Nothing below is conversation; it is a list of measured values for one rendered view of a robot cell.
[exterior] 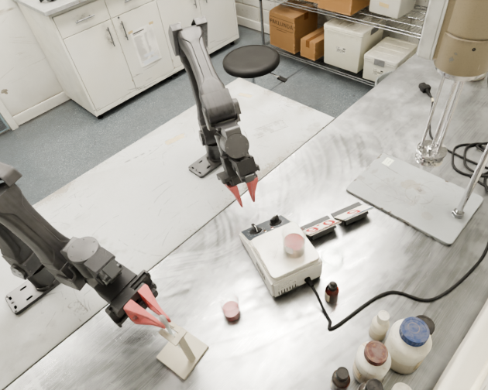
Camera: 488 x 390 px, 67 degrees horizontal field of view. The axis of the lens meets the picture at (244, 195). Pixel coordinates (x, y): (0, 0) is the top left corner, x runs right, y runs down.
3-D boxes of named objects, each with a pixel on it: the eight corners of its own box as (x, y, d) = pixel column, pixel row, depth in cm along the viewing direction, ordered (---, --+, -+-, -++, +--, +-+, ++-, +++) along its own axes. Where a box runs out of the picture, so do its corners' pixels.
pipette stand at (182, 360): (156, 358, 79) (138, 334, 70) (181, 327, 83) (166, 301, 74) (184, 380, 76) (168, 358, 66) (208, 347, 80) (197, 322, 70)
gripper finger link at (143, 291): (173, 302, 66) (137, 278, 70) (145, 336, 63) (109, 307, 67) (182, 319, 71) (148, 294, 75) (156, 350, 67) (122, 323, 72)
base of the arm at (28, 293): (75, 245, 92) (63, 230, 96) (-3, 301, 84) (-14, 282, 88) (88, 262, 98) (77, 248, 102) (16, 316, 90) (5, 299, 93)
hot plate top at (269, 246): (250, 241, 88) (249, 238, 87) (294, 222, 90) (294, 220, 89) (273, 281, 80) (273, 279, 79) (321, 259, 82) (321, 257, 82)
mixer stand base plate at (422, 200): (344, 190, 106) (345, 188, 105) (382, 154, 114) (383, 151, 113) (449, 248, 90) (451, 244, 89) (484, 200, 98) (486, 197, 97)
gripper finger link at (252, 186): (266, 202, 96) (256, 169, 93) (240, 212, 95) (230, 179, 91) (256, 195, 102) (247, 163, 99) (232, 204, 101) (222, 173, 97)
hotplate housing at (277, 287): (238, 238, 98) (235, 220, 92) (283, 220, 101) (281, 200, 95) (277, 309, 84) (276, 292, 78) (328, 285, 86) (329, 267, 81)
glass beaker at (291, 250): (307, 261, 82) (307, 240, 76) (283, 262, 82) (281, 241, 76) (304, 239, 86) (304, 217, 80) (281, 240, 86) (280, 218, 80)
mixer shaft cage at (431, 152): (408, 160, 91) (436, 66, 73) (422, 146, 94) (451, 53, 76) (435, 172, 88) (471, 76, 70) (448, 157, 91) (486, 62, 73)
